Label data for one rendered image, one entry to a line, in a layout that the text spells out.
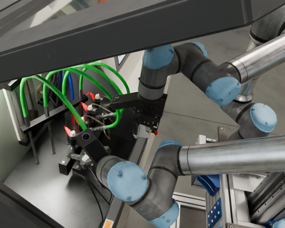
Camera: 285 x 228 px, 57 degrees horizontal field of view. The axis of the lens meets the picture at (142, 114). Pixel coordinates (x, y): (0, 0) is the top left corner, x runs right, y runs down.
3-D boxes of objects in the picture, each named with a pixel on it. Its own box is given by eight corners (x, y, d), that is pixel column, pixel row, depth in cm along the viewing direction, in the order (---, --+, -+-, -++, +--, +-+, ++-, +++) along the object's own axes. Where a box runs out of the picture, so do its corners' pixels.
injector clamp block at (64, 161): (81, 188, 119) (80, 170, 109) (60, 181, 120) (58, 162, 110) (108, 135, 143) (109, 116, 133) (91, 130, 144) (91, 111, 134)
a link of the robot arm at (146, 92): (135, 84, 71) (144, 68, 77) (134, 97, 74) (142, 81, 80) (162, 92, 70) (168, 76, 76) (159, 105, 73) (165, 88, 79)
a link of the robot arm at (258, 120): (254, 148, 110) (269, 126, 101) (230, 126, 117) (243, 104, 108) (270, 138, 116) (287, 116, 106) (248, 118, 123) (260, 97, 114)
